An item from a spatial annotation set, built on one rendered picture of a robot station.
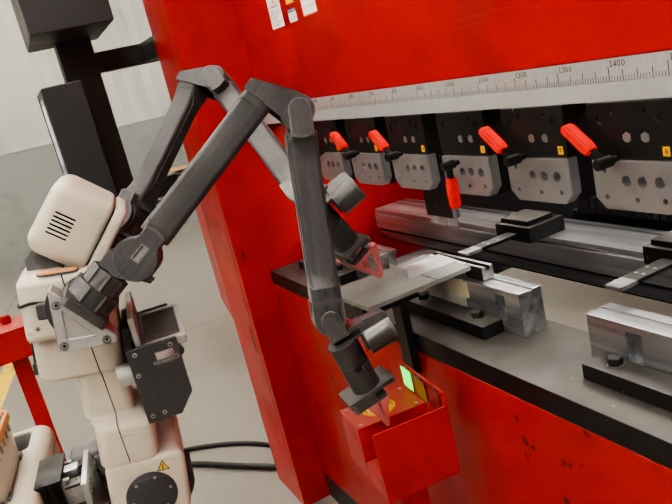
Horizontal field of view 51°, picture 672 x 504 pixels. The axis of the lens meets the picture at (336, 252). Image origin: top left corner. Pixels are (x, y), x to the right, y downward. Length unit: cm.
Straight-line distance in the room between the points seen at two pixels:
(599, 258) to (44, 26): 168
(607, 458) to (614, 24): 66
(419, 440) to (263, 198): 115
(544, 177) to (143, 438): 93
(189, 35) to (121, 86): 635
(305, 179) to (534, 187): 40
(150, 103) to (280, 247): 636
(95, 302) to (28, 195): 744
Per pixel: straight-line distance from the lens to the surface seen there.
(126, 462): 156
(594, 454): 127
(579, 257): 167
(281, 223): 235
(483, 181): 139
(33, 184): 869
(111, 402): 155
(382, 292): 151
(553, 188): 125
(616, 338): 129
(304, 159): 128
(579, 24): 115
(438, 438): 144
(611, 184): 116
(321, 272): 128
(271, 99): 127
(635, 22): 108
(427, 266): 161
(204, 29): 228
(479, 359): 142
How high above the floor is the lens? 149
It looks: 15 degrees down
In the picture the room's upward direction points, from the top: 13 degrees counter-clockwise
